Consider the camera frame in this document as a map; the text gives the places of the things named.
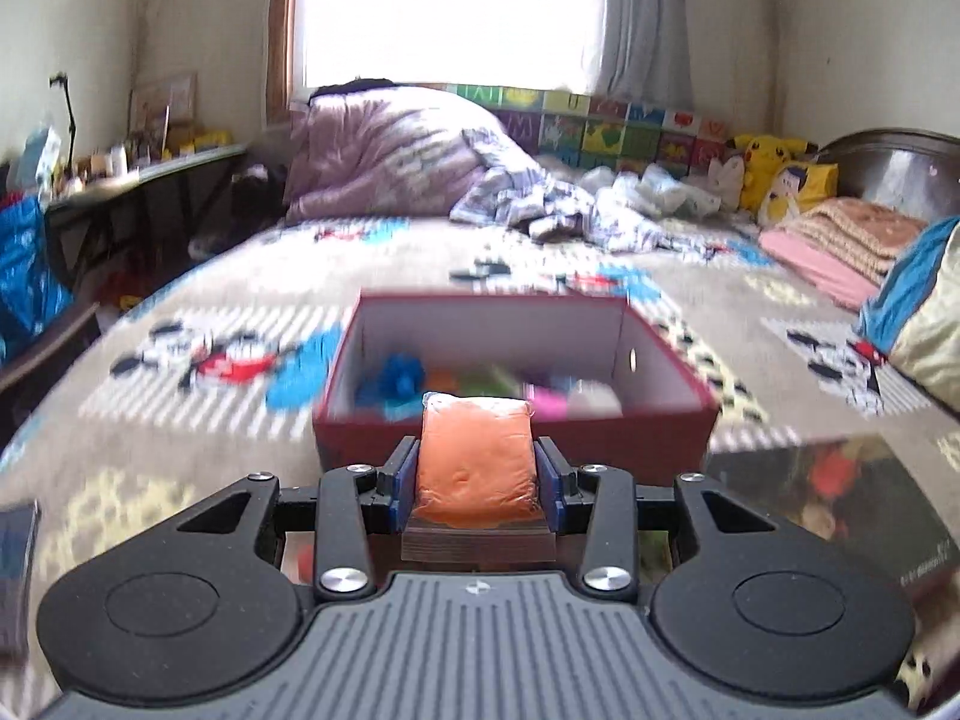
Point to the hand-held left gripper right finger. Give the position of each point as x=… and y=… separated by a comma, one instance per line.
x=547, y=475

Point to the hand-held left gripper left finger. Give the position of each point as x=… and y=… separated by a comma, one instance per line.
x=406, y=474

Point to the orange clay packet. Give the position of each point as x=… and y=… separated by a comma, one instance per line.
x=477, y=459

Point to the red cardboard box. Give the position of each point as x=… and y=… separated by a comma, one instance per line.
x=517, y=390

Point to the pink toy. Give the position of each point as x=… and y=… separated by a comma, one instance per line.
x=548, y=400

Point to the blue toy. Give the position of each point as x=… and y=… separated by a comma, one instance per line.
x=396, y=384

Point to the green toy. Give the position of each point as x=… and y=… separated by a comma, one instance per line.
x=480, y=379

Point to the cartoon printed blanket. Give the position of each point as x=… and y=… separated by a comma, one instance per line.
x=225, y=300

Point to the striped cloth pile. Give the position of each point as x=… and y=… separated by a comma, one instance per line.
x=570, y=206

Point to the dark glossy book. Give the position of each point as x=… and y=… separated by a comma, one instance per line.
x=832, y=510

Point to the white plastic bag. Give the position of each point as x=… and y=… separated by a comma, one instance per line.
x=660, y=187

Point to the purple duvet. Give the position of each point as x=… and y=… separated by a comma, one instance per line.
x=382, y=154

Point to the white plush toy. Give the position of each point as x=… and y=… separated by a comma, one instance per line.
x=726, y=178

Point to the pink folded blanket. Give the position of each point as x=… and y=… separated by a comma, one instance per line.
x=840, y=244

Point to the dark chair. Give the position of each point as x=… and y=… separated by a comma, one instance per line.
x=45, y=356

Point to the yellow cartoon cushion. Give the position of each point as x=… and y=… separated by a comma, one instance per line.
x=799, y=191

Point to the yellow plush toy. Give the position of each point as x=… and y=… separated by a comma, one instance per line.
x=769, y=157

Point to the dark desk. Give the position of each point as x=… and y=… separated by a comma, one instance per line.
x=142, y=184

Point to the dark flat case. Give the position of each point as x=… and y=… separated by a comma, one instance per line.
x=16, y=577

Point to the blue and cream pillow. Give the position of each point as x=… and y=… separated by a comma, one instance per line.
x=926, y=300

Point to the blue plastic bag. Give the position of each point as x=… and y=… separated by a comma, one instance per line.
x=26, y=262

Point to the window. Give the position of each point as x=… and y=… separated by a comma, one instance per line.
x=450, y=11

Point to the dark wooden headboard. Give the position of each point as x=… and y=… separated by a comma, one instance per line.
x=892, y=161

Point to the grey curtain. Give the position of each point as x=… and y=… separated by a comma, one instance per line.
x=645, y=15

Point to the black desk lamp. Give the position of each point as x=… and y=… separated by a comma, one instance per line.
x=69, y=116

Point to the colourful foam wall mat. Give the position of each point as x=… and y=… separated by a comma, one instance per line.
x=622, y=131

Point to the picture frame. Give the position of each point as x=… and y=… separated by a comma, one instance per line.
x=163, y=106

